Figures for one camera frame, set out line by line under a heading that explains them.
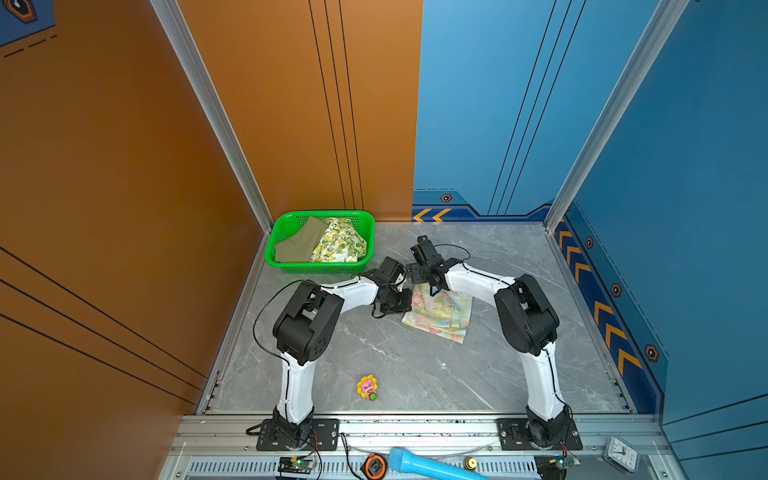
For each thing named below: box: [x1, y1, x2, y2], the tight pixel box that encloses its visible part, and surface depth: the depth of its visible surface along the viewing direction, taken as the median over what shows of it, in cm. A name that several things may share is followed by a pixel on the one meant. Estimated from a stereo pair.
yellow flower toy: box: [356, 374, 379, 401], surface depth 79 cm
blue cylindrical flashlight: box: [389, 448, 488, 480], surface depth 68 cm
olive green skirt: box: [275, 216, 328, 263], surface depth 109 cm
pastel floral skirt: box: [401, 284, 473, 344], surface depth 95 cm
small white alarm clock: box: [603, 436, 640, 474], surface depth 71 cm
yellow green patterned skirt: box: [310, 217, 367, 263], surface depth 108 cm
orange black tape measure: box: [360, 453, 387, 480], surface depth 68 cm
